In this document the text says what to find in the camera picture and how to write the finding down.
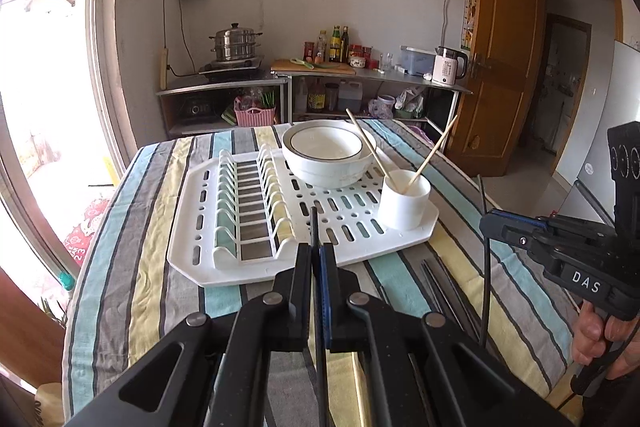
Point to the cooking oil bottle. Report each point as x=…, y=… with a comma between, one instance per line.
x=316, y=97

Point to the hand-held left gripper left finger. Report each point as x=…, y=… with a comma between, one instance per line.
x=303, y=287

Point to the clear drinking glass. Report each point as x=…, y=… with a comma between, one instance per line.
x=386, y=62

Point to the person's right hand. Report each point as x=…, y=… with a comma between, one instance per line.
x=590, y=332

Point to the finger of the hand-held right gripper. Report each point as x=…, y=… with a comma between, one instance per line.
x=520, y=217
x=505, y=232

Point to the stainless steel steamer pot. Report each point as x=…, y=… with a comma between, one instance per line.
x=235, y=44

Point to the black cooktop stove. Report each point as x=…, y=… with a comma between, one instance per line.
x=230, y=68

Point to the white cup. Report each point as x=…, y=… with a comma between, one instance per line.
x=400, y=212

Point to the red lidded jar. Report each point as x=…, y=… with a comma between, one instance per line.
x=309, y=53

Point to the wooden cutting board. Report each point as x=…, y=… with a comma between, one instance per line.
x=325, y=68

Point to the red seasoning jars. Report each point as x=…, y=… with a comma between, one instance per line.
x=360, y=54

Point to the green bottle yellow label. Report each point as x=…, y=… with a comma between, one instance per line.
x=335, y=47

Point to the white electric kettle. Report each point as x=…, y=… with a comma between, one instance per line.
x=447, y=69

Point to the pink plastic basket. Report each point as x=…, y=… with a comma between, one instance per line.
x=255, y=117

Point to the metal shelf table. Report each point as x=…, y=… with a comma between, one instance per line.
x=400, y=79

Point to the red patterned floor mat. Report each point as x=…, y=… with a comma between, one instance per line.
x=87, y=232

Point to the translucent plastic storage box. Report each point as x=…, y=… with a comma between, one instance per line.
x=417, y=62

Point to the dark liquid plastic jug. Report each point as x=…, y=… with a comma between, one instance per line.
x=350, y=97

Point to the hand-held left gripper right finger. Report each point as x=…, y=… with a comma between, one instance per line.
x=324, y=302

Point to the wooden chopstick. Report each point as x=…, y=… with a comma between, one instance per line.
x=435, y=152
x=365, y=142

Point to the colourful wall poster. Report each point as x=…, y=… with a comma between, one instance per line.
x=469, y=12

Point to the person's right forearm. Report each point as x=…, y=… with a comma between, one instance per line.
x=617, y=404

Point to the dark lidded jar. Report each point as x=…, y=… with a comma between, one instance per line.
x=331, y=97

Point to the striped tablecloth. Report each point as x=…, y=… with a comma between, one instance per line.
x=150, y=207

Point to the yellowed power strip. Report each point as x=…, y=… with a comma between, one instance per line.
x=163, y=67

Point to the wooden door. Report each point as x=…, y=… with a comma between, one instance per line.
x=495, y=57

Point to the white plastic dish rack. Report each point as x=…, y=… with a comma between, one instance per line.
x=340, y=212

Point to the low metal stand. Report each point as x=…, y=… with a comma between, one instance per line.
x=225, y=84

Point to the dark sauce bottle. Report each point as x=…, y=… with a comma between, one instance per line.
x=345, y=47

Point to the clear condiment bottle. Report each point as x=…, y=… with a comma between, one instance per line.
x=321, y=49

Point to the black kitchen appliance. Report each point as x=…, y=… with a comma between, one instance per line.
x=200, y=109

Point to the white ceramic bowl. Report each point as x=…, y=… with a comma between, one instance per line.
x=325, y=172

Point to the white plastic bags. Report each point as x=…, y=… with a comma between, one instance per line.
x=410, y=102

